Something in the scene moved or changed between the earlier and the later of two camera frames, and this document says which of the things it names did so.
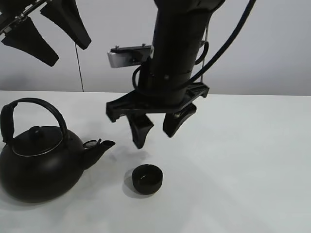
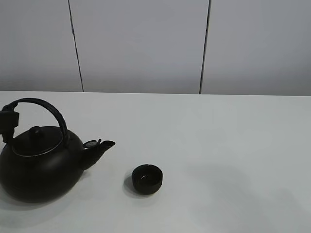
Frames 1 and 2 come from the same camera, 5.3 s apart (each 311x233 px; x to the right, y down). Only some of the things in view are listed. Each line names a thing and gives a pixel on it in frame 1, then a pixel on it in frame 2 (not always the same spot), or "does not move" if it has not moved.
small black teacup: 146,178 does not move
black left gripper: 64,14 → 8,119
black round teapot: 43,164 does not move
